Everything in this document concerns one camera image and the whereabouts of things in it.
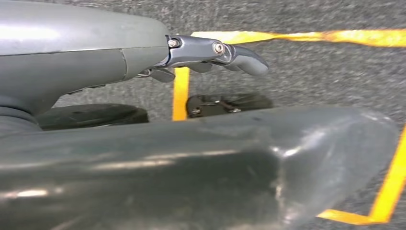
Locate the yellow tape square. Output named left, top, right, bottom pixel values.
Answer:
left=172, top=28, right=406, bottom=226

